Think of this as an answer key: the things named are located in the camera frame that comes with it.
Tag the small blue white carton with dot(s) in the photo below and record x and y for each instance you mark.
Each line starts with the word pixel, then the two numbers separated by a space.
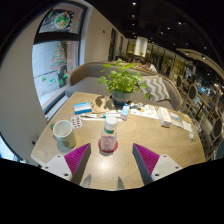
pixel 125 112

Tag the window with colourful decals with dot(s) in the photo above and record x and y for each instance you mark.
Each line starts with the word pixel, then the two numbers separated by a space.
pixel 55 66

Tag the white pen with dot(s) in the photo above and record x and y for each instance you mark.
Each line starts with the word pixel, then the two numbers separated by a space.
pixel 91 116

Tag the person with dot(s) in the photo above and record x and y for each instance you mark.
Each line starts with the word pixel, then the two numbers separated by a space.
pixel 150 66

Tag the flat blue white box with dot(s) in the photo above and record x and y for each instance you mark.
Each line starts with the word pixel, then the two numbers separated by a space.
pixel 82 107

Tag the grey chevron pillow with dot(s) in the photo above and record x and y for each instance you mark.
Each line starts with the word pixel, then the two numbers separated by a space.
pixel 156 88

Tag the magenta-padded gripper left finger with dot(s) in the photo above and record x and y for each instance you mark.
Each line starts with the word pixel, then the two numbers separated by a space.
pixel 76 159

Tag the clear plastic water bottle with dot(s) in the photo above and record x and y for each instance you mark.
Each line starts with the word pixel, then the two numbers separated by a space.
pixel 108 138

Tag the white paper cup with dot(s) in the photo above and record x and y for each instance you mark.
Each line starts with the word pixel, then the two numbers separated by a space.
pixel 65 136

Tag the grey curved sofa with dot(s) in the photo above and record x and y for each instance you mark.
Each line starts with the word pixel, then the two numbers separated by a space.
pixel 85 85

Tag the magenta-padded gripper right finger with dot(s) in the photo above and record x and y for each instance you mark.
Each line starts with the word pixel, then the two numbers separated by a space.
pixel 147 159

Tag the pill blister pack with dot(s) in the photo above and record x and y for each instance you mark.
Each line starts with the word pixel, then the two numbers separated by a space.
pixel 76 122

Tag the white cylindrical pillar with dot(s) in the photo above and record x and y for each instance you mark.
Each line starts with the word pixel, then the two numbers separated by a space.
pixel 141 46

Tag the green potted plant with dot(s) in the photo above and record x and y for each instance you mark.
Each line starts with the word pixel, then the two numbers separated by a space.
pixel 121 80

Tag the printed paper sheet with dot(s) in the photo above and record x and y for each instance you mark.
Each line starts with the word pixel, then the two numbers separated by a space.
pixel 146 111

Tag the white rectangular box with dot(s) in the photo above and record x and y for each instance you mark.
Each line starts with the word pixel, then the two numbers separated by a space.
pixel 164 117

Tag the stack of leaflets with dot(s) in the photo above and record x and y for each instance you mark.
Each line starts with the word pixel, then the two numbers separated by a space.
pixel 181 122

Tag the group of ceiling lights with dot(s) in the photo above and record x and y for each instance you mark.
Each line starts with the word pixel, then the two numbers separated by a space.
pixel 180 23

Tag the group of round-backed chairs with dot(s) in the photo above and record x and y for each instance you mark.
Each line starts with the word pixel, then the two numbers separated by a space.
pixel 193 95

